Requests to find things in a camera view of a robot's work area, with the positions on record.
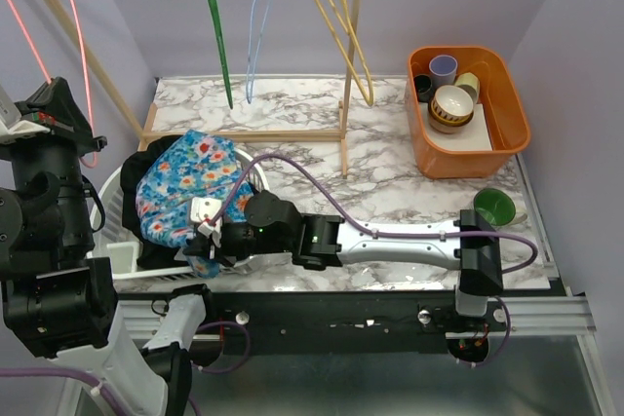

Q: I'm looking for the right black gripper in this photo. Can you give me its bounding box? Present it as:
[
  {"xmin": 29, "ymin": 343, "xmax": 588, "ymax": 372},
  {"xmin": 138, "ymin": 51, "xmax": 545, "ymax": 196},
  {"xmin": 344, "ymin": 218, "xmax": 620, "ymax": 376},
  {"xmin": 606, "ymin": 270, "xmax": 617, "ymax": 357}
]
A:
[{"xmin": 182, "ymin": 222, "xmax": 293, "ymax": 270}]

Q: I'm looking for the black pleated skirt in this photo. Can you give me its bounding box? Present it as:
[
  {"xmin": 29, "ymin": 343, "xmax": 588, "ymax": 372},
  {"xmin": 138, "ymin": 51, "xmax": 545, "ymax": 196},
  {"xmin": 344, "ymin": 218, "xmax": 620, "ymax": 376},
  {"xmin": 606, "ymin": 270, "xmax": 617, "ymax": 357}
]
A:
[{"xmin": 120, "ymin": 135, "xmax": 182, "ymax": 270}]

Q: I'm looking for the floral blue garment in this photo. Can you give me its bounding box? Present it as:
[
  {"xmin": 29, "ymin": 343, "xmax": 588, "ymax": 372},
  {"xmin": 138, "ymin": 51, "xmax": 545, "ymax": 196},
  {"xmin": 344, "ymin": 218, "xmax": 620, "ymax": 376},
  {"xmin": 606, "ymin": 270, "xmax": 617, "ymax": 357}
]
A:
[{"xmin": 135, "ymin": 130, "xmax": 241, "ymax": 250}]

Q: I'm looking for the pink wire hanger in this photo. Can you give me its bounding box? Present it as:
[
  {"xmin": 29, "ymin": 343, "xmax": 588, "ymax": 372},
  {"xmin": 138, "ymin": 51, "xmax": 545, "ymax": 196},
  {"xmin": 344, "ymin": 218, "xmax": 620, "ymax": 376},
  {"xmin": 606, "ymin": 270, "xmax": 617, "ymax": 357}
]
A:
[{"xmin": 0, "ymin": 0, "xmax": 99, "ymax": 168}]

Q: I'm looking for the green hanger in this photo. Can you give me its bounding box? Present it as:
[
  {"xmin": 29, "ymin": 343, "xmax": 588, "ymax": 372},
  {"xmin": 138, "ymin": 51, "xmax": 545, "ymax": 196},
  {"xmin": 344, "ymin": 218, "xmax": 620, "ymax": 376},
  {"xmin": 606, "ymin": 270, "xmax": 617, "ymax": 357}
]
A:
[{"xmin": 207, "ymin": 0, "xmax": 233, "ymax": 109}]

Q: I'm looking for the light blue wire hanger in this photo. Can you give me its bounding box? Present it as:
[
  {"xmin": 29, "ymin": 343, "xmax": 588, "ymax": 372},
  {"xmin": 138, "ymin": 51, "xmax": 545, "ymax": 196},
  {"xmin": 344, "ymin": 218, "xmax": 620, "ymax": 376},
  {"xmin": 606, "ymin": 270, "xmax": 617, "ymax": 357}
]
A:
[{"xmin": 245, "ymin": 0, "xmax": 273, "ymax": 104}]

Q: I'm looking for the yellow hanger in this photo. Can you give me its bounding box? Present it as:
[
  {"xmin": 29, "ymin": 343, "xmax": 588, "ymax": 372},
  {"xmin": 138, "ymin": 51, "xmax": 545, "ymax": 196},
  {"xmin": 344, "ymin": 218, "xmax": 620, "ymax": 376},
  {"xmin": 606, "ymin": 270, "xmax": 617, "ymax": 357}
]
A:
[{"xmin": 313, "ymin": 0, "xmax": 374, "ymax": 107}]

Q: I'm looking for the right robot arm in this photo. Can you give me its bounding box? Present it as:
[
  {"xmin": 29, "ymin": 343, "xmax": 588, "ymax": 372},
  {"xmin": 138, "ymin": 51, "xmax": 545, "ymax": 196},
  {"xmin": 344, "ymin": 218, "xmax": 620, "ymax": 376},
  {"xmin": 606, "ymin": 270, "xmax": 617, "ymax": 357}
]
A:
[{"xmin": 183, "ymin": 190, "xmax": 503, "ymax": 330}]

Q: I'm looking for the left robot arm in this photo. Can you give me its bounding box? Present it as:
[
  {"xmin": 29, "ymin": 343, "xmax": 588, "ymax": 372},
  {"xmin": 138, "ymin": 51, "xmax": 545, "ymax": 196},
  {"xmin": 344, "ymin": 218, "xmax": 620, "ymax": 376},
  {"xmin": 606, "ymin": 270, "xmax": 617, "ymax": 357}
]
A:
[{"xmin": 1, "ymin": 77, "xmax": 216, "ymax": 415}]

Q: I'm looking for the white laundry basket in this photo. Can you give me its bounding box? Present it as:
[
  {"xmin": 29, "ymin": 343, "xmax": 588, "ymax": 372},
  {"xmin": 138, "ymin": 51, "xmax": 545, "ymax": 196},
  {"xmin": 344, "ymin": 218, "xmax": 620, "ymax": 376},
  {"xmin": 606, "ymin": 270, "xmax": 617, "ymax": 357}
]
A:
[{"xmin": 88, "ymin": 148, "xmax": 269, "ymax": 284}]

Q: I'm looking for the wooden clothes rack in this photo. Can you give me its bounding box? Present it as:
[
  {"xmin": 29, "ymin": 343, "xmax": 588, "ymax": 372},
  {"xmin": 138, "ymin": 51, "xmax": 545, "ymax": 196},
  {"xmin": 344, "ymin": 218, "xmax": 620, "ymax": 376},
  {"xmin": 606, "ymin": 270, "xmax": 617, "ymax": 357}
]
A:
[{"xmin": 43, "ymin": 0, "xmax": 361, "ymax": 175}]

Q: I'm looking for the black cup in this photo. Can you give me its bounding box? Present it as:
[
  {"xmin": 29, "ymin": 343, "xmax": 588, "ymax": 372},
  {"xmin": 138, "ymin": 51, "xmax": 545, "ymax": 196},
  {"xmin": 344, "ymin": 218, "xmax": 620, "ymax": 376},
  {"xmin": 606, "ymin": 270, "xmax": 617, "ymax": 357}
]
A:
[{"xmin": 413, "ymin": 74, "xmax": 435, "ymax": 103}]

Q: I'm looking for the patterned white bowl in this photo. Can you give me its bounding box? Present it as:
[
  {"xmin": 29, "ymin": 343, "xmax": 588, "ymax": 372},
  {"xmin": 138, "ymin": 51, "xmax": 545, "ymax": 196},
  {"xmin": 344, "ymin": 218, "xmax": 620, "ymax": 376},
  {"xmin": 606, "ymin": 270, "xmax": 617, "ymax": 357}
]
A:
[{"xmin": 428, "ymin": 85, "xmax": 475, "ymax": 134}]

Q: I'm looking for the green interior mug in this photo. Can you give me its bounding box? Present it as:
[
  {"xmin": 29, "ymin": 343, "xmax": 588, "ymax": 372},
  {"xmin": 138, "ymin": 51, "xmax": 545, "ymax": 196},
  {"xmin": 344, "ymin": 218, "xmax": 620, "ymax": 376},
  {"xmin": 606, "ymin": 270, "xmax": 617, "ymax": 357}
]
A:
[{"xmin": 472, "ymin": 188, "xmax": 528, "ymax": 227}]

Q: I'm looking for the orange plastic bin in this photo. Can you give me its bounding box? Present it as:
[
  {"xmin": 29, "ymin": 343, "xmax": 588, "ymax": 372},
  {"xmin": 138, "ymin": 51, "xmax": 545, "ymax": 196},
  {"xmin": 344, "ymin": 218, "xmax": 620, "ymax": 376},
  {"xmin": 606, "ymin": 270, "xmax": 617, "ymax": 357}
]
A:
[{"xmin": 405, "ymin": 46, "xmax": 531, "ymax": 179}]

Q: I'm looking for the purple cup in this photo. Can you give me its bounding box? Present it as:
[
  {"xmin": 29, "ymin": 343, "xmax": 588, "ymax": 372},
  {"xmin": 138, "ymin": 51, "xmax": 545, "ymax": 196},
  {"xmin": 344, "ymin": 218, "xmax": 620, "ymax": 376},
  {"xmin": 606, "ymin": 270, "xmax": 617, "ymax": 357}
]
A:
[{"xmin": 429, "ymin": 55, "xmax": 458, "ymax": 90}]

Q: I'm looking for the cream cup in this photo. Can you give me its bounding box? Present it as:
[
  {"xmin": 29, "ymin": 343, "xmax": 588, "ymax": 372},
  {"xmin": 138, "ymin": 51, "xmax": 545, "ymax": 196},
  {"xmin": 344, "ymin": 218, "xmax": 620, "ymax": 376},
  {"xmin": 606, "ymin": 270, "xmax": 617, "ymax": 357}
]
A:
[{"xmin": 454, "ymin": 72, "xmax": 481, "ymax": 103}]

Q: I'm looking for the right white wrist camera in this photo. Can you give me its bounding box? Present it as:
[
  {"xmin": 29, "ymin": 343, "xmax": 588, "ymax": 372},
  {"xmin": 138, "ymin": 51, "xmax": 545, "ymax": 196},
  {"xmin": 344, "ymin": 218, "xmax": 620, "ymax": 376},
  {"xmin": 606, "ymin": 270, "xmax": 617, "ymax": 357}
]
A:
[{"xmin": 189, "ymin": 197, "xmax": 222, "ymax": 238}]

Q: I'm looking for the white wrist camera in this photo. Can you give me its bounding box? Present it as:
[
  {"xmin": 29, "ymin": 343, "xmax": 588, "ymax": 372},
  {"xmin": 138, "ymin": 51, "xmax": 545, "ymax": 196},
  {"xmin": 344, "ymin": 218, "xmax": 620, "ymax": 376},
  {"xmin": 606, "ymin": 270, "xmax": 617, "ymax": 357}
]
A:
[
  {"xmin": 189, "ymin": 197, "xmax": 222, "ymax": 238},
  {"xmin": 0, "ymin": 88, "xmax": 50, "ymax": 145}
]

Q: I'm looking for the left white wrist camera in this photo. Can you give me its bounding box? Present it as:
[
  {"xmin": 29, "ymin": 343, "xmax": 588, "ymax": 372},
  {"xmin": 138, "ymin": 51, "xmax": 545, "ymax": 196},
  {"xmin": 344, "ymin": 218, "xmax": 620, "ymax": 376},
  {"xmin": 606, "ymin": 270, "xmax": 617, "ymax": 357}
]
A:
[{"xmin": 0, "ymin": 88, "xmax": 50, "ymax": 145}]

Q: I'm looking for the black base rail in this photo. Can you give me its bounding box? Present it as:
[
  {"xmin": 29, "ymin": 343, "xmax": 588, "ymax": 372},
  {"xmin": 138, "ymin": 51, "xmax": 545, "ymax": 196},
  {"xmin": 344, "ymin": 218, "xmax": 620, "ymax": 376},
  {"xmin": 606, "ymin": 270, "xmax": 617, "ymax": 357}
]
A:
[{"xmin": 116, "ymin": 291, "xmax": 508, "ymax": 357}]

